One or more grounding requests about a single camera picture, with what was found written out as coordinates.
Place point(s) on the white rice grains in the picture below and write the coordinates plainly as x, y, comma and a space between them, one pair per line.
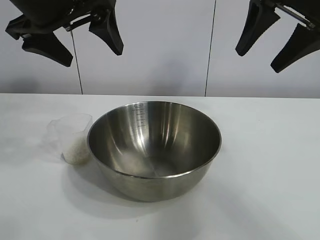
75, 155

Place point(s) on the stainless steel mixing bowl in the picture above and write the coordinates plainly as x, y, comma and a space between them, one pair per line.
155, 142

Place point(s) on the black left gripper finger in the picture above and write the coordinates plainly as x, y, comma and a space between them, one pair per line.
108, 32
47, 46

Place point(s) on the clear plastic measuring cup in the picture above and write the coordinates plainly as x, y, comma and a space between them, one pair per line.
72, 127

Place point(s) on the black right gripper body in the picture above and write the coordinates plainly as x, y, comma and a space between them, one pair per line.
307, 10

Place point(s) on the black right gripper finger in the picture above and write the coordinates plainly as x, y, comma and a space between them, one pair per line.
300, 47
257, 20

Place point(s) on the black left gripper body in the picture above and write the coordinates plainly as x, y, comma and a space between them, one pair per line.
57, 11

